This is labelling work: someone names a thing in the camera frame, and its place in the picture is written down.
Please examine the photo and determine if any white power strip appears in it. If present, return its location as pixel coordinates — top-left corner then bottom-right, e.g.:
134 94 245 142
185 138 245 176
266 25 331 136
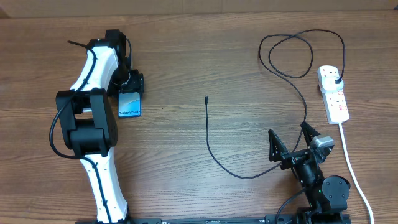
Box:
317 65 349 124

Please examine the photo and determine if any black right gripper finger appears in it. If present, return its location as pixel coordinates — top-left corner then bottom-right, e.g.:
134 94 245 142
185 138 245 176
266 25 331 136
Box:
300 121 320 146
268 129 289 162

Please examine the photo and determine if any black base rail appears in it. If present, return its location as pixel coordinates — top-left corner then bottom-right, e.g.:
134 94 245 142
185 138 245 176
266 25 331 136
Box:
74 212 352 224

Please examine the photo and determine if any white power strip cord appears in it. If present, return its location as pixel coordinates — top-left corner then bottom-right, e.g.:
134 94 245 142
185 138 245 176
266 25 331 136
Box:
338 122 375 224

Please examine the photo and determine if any Galaxy S24+ smartphone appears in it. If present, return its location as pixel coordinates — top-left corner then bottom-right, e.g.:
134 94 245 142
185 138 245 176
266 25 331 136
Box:
118 92 141 118

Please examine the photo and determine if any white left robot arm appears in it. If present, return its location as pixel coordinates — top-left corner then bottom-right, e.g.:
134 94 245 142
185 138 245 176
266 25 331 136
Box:
49 29 144 223

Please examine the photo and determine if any white charger plug adapter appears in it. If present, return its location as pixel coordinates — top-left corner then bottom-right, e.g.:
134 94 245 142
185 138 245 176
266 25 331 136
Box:
320 77 344 94

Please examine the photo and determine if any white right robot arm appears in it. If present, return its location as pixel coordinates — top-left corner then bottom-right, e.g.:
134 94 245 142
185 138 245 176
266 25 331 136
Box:
265 121 351 224

